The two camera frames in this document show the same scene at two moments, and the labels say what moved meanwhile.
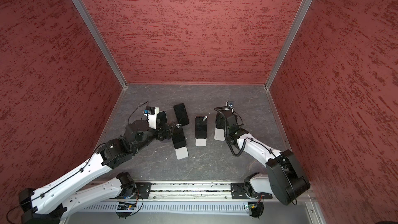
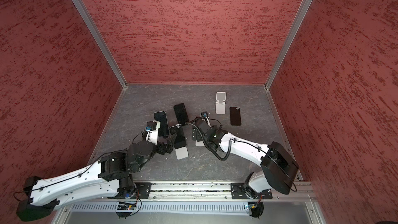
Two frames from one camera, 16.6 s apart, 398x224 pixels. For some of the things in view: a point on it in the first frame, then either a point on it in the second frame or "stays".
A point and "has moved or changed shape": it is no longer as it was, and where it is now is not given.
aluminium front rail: [191, 192] stays
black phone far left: [161, 119] stays
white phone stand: [182, 153] stays
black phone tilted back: [181, 113] stays
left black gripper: [161, 136] to [169, 145]
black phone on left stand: [178, 136] stays
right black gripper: [218, 120] to [197, 137]
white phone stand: [219, 135] has moved or changed shape
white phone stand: [200, 142] stays
